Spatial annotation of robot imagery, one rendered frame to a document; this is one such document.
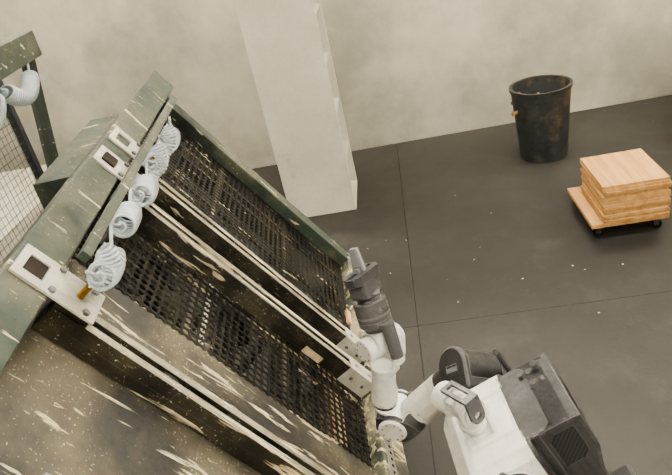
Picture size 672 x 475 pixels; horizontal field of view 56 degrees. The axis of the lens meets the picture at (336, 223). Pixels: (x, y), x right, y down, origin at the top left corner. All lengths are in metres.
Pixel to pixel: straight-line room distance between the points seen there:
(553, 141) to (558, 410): 4.50
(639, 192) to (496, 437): 3.31
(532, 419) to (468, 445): 0.15
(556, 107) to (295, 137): 2.19
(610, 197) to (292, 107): 2.47
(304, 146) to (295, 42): 0.85
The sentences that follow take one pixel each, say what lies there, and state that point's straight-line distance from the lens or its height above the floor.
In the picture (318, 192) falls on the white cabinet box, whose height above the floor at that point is 0.22.
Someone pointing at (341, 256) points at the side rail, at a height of 0.93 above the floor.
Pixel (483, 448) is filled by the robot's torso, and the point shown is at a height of 1.34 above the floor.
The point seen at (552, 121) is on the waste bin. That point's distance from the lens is 5.72.
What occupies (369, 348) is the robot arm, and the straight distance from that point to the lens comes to 1.63.
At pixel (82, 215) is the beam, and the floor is 1.88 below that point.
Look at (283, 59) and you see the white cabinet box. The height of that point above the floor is 1.38.
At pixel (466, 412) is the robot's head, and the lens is 1.40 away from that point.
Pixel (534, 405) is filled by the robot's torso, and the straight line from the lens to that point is 1.48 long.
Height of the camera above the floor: 2.43
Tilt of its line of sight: 27 degrees down
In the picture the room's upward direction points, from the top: 13 degrees counter-clockwise
